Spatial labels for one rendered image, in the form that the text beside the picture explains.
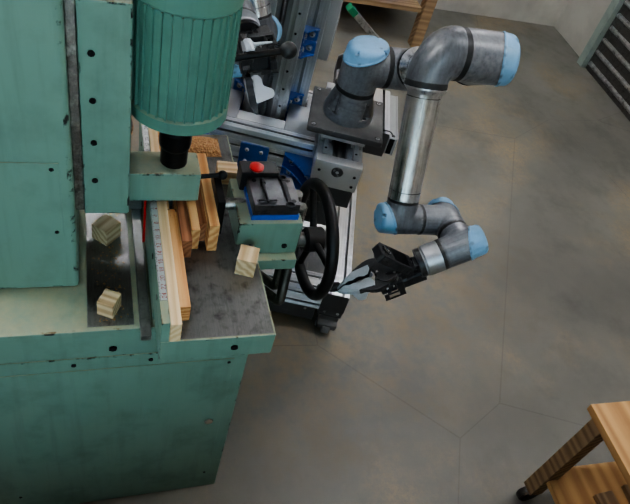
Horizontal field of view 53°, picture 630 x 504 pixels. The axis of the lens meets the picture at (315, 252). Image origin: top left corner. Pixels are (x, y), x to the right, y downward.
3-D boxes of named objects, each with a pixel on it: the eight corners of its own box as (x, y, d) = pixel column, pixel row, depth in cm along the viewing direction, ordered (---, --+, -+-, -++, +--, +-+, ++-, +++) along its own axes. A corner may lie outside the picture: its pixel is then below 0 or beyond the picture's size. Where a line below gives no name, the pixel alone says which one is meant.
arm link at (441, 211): (416, 193, 156) (431, 220, 148) (457, 195, 159) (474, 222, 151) (407, 218, 161) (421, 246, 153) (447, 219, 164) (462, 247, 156)
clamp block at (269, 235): (295, 254, 136) (304, 224, 130) (233, 255, 132) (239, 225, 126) (281, 207, 146) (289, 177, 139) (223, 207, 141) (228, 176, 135)
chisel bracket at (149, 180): (197, 206, 128) (201, 174, 122) (125, 206, 123) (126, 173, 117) (193, 182, 133) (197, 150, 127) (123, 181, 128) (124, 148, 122)
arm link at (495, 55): (376, 47, 184) (471, 21, 132) (423, 52, 188) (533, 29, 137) (372, 89, 186) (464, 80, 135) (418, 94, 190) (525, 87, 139)
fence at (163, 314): (168, 342, 110) (170, 323, 106) (159, 342, 110) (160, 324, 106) (145, 131, 148) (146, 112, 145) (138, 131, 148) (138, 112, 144)
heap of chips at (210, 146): (221, 157, 148) (222, 150, 147) (178, 156, 145) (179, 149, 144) (217, 138, 153) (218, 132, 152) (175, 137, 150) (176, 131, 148)
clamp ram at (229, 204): (249, 234, 132) (255, 202, 126) (213, 234, 130) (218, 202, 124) (242, 204, 138) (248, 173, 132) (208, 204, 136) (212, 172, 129)
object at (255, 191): (298, 219, 130) (303, 200, 127) (246, 220, 127) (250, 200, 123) (285, 178, 139) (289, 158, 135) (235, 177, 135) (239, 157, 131)
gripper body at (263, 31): (278, 43, 132) (267, 15, 140) (237, 48, 130) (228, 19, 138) (279, 75, 138) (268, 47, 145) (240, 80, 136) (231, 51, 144)
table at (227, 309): (318, 350, 124) (325, 332, 120) (158, 363, 114) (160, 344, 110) (261, 154, 162) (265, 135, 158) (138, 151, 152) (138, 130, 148)
